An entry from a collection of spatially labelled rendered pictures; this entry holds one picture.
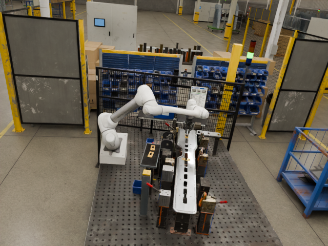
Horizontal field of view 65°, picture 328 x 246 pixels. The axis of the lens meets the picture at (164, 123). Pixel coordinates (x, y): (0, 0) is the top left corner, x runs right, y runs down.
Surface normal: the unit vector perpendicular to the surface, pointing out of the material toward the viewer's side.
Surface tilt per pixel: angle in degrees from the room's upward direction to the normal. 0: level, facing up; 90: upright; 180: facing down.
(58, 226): 0
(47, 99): 90
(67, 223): 0
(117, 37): 90
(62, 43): 90
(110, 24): 90
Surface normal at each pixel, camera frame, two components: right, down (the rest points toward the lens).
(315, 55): 0.15, 0.44
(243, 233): 0.09, -0.89
